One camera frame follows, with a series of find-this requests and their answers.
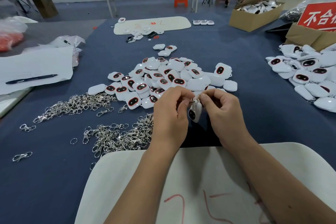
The person's left hand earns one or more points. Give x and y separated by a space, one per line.
170 121

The person's right hand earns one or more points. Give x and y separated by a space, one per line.
228 119

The white tag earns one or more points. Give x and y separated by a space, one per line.
194 112

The person's left forearm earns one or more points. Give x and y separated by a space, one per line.
141 189

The person's right forearm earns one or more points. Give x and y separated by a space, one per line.
283 179

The white foam board red marks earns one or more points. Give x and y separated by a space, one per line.
204 176

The long white foam board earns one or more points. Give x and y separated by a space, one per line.
173 22

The open cardboard box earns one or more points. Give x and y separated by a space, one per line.
248 21

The flat brown cardboard box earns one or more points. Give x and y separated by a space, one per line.
303 37

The red sign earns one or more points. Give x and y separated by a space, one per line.
319 16

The white paper sheet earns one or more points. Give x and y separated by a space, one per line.
36 62

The black pen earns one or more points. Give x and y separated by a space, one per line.
30 79

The orange bag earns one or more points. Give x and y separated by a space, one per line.
10 41

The white plastic bag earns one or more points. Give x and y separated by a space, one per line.
15 22

